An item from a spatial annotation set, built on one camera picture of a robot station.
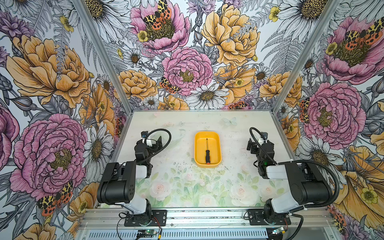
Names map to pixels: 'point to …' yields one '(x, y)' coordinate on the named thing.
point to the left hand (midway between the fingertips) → (154, 140)
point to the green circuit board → (151, 232)
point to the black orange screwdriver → (207, 154)
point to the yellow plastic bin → (214, 145)
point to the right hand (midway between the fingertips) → (258, 143)
